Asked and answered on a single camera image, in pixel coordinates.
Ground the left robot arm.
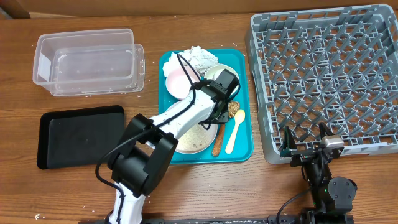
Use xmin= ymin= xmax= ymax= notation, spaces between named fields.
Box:
xmin=105 ymin=69 xmax=240 ymax=223

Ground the clear plastic bin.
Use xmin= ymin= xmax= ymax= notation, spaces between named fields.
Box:
xmin=32 ymin=28 xmax=146 ymax=96

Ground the crumpled white paper napkin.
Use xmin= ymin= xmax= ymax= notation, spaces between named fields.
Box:
xmin=162 ymin=46 xmax=218 ymax=77

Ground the large white plate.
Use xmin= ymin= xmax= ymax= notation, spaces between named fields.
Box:
xmin=159 ymin=99 xmax=218 ymax=155

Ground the yellow plastic spoon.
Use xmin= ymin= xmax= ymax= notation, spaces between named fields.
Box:
xmin=225 ymin=109 xmax=246 ymax=154

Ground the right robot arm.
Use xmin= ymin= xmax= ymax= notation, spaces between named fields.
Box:
xmin=275 ymin=123 xmax=358 ymax=223

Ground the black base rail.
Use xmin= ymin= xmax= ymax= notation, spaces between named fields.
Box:
xmin=78 ymin=215 xmax=354 ymax=224

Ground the pink white bowl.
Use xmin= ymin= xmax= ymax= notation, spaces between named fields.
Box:
xmin=165 ymin=67 xmax=192 ymax=100

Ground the brown crumpled food wrapper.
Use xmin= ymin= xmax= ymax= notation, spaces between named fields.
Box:
xmin=228 ymin=101 xmax=240 ymax=118

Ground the cream bowl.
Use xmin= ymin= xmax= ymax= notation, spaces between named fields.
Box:
xmin=204 ymin=64 xmax=239 ymax=99

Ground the grey dishwasher rack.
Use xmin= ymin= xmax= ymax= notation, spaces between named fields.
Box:
xmin=246 ymin=4 xmax=397 ymax=164

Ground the black tray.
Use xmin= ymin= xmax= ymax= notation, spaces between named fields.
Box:
xmin=37 ymin=105 xmax=125 ymax=170

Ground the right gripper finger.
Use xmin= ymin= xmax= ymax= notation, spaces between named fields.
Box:
xmin=282 ymin=126 xmax=297 ymax=151
xmin=319 ymin=122 xmax=334 ymax=139

